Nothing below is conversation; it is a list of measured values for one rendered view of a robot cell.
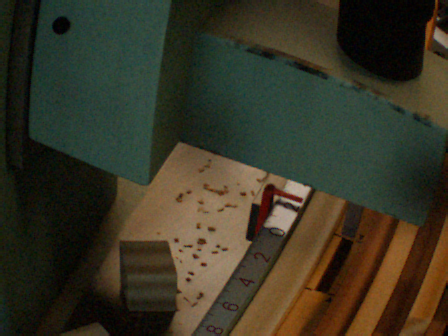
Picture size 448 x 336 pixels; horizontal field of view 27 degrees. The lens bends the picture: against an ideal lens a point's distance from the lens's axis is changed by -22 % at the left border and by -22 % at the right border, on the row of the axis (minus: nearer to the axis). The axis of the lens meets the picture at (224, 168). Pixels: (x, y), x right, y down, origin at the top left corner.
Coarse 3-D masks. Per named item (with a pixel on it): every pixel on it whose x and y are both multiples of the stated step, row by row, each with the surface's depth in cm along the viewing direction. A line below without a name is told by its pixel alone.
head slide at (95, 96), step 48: (48, 0) 47; (96, 0) 46; (144, 0) 45; (192, 0) 47; (48, 48) 49; (96, 48) 48; (144, 48) 47; (192, 48) 50; (48, 96) 51; (96, 96) 50; (144, 96) 48; (48, 144) 53; (96, 144) 51; (144, 144) 50
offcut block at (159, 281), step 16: (128, 256) 70; (144, 256) 70; (160, 256) 70; (128, 272) 69; (144, 272) 69; (160, 272) 69; (176, 272) 70; (128, 288) 70; (144, 288) 70; (160, 288) 70; (176, 288) 70; (128, 304) 71; (144, 304) 71; (160, 304) 71
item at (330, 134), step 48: (240, 0) 52; (288, 0) 53; (240, 48) 49; (288, 48) 49; (336, 48) 50; (192, 96) 52; (240, 96) 51; (288, 96) 50; (336, 96) 49; (384, 96) 48; (432, 96) 49; (192, 144) 54; (240, 144) 53; (288, 144) 52; (336, 144) 50; (384, 144) 49; (432, 144) 48; (336, 192) 52; (384, 192) 51; (432, 192) 50
